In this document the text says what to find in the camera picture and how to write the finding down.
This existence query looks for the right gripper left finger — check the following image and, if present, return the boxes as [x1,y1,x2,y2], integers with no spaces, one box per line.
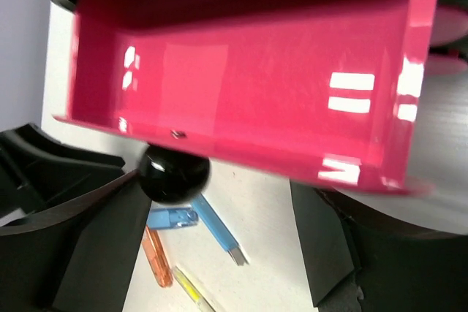
[1,123,150,311]

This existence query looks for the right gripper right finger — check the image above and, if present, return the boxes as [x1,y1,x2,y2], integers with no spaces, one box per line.
[290,182,467,311]

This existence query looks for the pink drawer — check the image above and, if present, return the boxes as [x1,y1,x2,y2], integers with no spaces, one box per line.
[62,17,431,196]
[430,5,467,51]

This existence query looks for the yellow highlighter pen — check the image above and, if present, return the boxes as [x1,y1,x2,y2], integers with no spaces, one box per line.
[172,266,216,312]

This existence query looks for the light blue clip pen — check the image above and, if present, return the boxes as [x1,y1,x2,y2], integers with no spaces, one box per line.
[192,194,248,266]

